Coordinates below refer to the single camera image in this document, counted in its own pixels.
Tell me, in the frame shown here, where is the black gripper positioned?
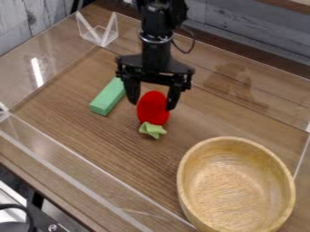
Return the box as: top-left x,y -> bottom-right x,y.
116,34 -> 193,111

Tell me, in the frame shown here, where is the red plush strawberry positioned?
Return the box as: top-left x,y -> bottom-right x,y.
136,91 -> 169,140

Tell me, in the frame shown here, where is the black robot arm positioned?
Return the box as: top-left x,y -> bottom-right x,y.
116,0 -> 195,111

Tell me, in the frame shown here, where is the green rectangular block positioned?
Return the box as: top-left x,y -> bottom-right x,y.
89,77 -> 124,116

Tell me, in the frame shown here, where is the light wooden bowl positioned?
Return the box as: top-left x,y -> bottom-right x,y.
176,137 -> 295,232

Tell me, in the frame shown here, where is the black device with knob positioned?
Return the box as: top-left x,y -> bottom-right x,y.
29,208 -> 82,232

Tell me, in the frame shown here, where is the clear acrylic enclosure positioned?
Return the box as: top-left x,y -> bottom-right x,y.
0,7 -> 310,232

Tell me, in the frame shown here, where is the black cable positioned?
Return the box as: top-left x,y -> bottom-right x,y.
0,203 -> 41,232

